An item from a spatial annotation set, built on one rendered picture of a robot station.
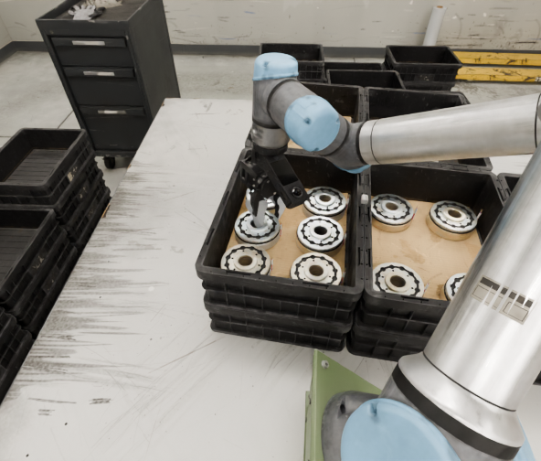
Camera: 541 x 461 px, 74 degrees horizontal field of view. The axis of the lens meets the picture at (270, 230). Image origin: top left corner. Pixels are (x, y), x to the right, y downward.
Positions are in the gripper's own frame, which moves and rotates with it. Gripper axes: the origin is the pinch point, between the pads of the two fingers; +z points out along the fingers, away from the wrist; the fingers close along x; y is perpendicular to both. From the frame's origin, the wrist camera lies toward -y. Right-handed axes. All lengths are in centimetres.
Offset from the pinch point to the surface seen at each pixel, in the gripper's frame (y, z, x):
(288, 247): -7.0, 2.2, -0.4
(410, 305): -35.1, -7.3, -3.2
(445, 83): 67, 21, -179
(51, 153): 125, 39, 31
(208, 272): -10.4, -6.0, 20.9
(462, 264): -32.5, -0.1, -27.8
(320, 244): -12.3, -1.0, -4.6
